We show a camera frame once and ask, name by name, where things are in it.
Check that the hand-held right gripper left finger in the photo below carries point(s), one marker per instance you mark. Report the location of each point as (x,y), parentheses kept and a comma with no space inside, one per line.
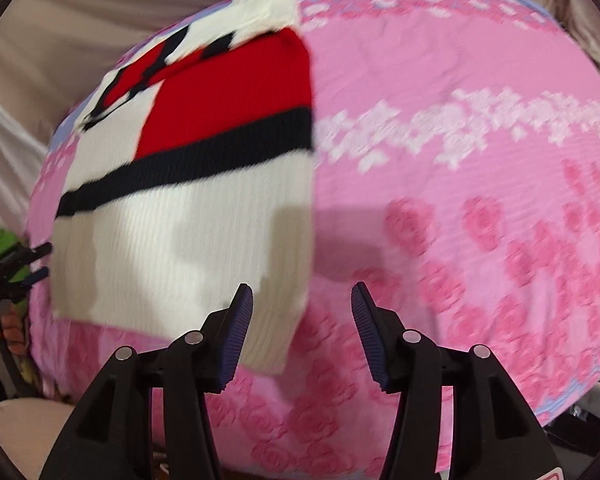
(238,332)

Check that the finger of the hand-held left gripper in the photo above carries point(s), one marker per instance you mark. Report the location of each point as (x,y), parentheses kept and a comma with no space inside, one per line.
(35,276)
(32,253)

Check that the green cloth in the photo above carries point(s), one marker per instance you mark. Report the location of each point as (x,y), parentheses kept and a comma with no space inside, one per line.
(2,245)

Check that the pink floral blanket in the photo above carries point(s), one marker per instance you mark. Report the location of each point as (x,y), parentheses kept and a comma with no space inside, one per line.
(430,200)

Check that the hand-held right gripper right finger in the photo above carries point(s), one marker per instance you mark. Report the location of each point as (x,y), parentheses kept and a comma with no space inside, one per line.
(367,335)

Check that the red white navy knit sweater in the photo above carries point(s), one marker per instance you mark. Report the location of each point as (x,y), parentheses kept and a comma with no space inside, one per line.
(190,240)

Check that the person's left hand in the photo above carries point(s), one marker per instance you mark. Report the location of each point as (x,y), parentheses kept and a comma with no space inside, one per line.
(7,330)

